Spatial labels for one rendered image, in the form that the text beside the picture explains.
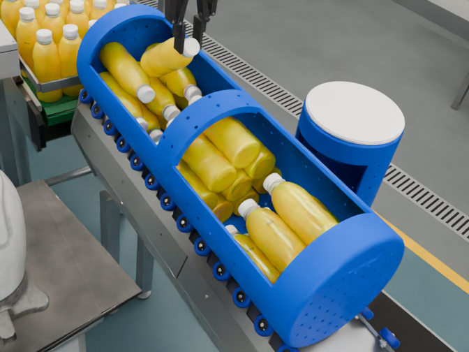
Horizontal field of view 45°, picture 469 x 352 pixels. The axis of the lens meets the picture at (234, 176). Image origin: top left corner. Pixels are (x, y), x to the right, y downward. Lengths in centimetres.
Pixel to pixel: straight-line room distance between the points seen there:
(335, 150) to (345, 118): 10
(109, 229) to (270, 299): 98
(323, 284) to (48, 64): 101
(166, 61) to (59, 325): 61
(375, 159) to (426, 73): 258
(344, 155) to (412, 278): 124
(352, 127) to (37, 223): 83
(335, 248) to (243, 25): 325
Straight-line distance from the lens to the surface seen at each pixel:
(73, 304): 109
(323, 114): 156
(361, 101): 166
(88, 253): 117
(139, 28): 154
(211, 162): 117
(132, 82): 139
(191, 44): 127
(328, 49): 404
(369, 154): 154
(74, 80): 168
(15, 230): 95
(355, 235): 98
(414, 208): 299
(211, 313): 127
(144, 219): 142
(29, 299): 108
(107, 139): 154
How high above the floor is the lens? 192
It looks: 43 degrees down
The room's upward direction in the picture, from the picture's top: 11 degrees clockwise
